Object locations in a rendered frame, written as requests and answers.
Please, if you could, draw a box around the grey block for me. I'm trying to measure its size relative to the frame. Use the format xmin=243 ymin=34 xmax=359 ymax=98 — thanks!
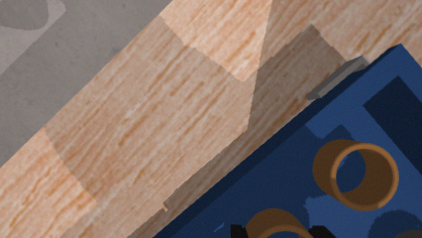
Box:
xmin=305 ymin=55 xmax=371 ymax=100

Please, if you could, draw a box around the blue plastic crate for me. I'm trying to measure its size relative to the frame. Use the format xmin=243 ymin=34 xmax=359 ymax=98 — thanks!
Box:
xmin=153 ymin=44 xmax=422 ymax=238

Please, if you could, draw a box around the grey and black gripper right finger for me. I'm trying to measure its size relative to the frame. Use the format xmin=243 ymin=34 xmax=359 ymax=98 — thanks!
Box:
xmin=308 ymin=226 xmax=337 ymax=238

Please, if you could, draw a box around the bronze bushing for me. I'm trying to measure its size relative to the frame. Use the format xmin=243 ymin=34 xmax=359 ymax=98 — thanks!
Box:
xmin=246 ymin=208 xmax=313 ymax=238
xmin=312 ymin=140 xmax=399 ymax=211

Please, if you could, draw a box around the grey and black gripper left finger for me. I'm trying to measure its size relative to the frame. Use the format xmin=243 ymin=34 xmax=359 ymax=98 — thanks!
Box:
xmin=231 ymin=224 xmax=249 ymax=238

